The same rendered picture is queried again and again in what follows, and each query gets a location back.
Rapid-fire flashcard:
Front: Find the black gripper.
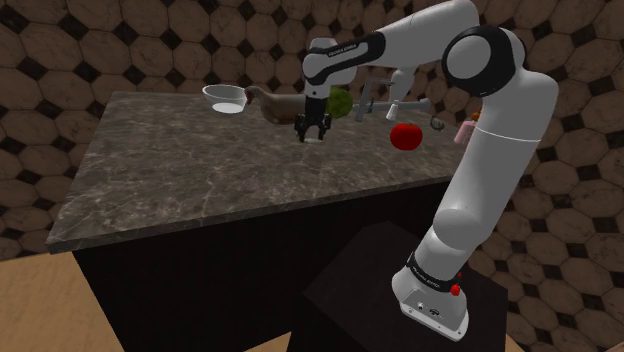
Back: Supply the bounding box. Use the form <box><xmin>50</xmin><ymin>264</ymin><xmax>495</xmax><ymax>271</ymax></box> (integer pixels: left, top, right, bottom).
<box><xmin>295</xmin><ymin>95</ymin><xmax>334</xmax><ymax>144</ymax></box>

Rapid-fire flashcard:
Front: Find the green lettuce head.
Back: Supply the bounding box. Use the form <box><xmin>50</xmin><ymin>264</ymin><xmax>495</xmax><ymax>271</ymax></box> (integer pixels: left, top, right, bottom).
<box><xmin>325</xmin><ymin>86</ymin><xmax>355</xmax><ymax>120</ymax></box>

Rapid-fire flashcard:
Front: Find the pink bottle with orange cap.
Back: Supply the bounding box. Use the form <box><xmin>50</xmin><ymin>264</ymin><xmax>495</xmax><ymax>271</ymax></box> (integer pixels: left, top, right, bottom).
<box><xmin>453</xmin><ymin>110</ymin><xmax>483</xmax><ymax>146</ymax></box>

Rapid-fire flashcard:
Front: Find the grey faucet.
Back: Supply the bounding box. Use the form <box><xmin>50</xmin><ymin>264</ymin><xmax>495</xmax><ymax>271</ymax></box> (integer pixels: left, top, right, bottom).
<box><xmin>353</xmin><ymin>76</ymin><xmax>433</xmax><ymax>124</ymax></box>

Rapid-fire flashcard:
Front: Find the dark robot stand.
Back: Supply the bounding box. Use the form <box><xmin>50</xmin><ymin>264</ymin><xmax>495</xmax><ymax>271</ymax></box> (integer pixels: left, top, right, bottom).
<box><xmin>287</xmin><ymin>220</ymin><xmax>509</xmax><ymax>352</ymax></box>

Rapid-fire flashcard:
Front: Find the white bowl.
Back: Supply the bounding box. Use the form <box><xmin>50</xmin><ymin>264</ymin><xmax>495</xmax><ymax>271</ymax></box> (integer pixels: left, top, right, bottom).
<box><xmin>202</xmin><ymin>84</ymin><xmax>249</xmax><ymax>116</ymax></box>

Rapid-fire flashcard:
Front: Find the red tomato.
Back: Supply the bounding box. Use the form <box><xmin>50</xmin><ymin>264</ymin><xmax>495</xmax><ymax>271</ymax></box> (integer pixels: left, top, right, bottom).
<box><xmin>389</xmin><ymin>122</ymin><xmax>424</xmax><ymax>152</ymax></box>

